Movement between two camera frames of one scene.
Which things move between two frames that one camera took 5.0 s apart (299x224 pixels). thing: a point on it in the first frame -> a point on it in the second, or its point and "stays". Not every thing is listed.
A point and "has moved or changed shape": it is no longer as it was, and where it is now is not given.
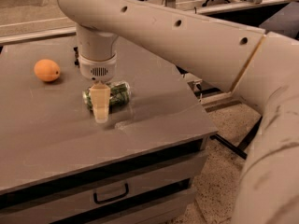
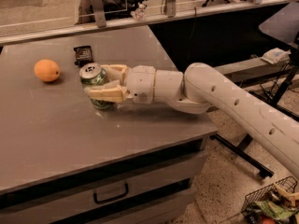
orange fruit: (47, 70) stays
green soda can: (120, 95) has moved or changed shape
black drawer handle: (111, 198) stays
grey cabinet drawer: (66, 203) stays
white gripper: (97, 69) -> (140, 82)
